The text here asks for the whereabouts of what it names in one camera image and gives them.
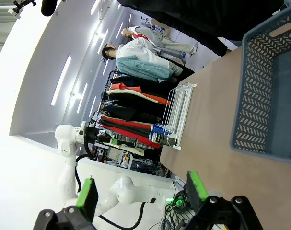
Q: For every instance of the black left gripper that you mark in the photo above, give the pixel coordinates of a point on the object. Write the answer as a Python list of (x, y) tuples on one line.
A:
[(92, 134)]

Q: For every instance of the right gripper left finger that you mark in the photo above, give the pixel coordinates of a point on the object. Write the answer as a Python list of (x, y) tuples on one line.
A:
[(86, 201)]

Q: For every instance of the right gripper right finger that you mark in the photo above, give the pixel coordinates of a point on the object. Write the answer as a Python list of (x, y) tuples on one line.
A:
[(198, 191)]

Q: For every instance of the person's left forearm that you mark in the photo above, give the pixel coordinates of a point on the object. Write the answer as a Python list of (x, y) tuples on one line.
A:
[(212, 44)]

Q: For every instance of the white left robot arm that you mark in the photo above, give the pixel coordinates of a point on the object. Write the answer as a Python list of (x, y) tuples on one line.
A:
[(66, 139)]

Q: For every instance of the green lit power device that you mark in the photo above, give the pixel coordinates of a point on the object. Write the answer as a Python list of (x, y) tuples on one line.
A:
[(177, 203)]

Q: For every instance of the ceiling light strip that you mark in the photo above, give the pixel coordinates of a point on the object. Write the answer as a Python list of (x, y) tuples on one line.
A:
[(61, 80), (93, 106), (102, 41), (82, 97)]

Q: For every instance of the cluttered storage shelf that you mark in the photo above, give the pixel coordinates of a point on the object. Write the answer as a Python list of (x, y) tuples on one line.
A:
[(121, 155)]

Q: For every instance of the rack of dark red garments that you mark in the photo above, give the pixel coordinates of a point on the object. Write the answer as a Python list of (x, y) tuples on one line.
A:
[(131, 112)]

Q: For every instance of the blue patterned drink can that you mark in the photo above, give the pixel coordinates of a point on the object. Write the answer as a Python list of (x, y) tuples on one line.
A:
[(158, 129)]

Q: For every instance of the black haired mannequin white jacket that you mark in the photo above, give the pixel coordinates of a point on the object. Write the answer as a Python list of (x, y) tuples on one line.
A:
[(140, 57)]

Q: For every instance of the grey woven plastic basket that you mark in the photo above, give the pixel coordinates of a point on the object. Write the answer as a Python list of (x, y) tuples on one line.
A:
[(255, 95)]

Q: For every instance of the bald mannequin grey hoodie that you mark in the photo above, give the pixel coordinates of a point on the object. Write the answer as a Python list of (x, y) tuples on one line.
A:
[(154, 38)]

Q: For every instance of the black cylinder object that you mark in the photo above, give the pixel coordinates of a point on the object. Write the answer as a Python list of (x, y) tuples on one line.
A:
[(49, 7)]

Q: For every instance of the person in black hoodie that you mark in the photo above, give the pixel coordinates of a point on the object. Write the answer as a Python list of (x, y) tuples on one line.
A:
[(195, 16)]

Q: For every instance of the overhead camera on mount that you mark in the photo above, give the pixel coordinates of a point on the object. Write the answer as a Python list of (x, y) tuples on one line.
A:
[(19, 7)]

